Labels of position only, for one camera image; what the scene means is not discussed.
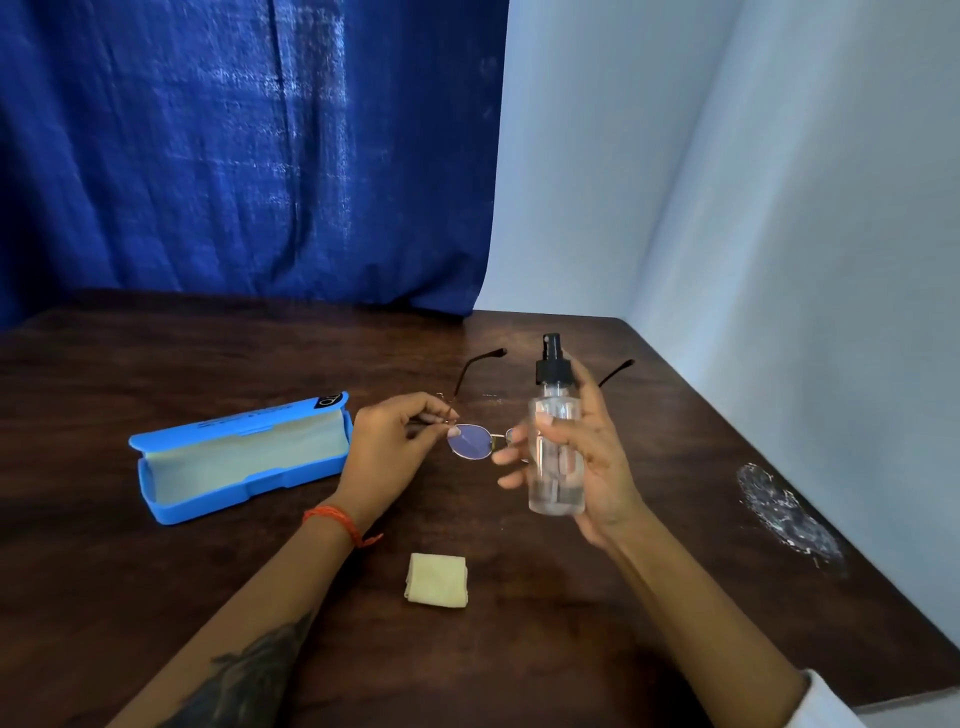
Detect gold wire-frame eyeglasses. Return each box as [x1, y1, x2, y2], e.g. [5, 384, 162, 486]
[405, 347, 637, 470]

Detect clear spray bottle black nozzle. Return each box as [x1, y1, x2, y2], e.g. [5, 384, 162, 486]
[527, 333, 588, 519]

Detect open blue glasses case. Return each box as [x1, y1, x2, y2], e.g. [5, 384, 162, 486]
[127, 390, 353, 527]

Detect person's right forearm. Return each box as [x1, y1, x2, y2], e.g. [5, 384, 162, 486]
[598, 513, 826, 728]

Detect person's left hand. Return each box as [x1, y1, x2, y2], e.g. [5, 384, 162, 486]
[330, 391, 461, 528]

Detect white sleeve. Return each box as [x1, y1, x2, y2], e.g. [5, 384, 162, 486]
[797, 667, 873, 728]

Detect blue curtain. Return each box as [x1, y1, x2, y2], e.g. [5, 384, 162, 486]
[0, 0, 512, 333]

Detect person's right hand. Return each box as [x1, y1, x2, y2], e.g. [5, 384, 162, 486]
[491, 358, 654, 554]

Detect crumpled clear plastic wrapper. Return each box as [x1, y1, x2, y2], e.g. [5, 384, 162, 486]
[735, 462, 850, 580]

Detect person's left forearm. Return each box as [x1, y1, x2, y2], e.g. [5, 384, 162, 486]
[108, 491, 363, 728]

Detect orange thread bracelet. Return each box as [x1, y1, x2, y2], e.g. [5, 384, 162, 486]
[302, 504, 386, 549]

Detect folded pale yellow cloth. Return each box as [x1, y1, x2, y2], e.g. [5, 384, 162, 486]
[402, 552, 471, 609]

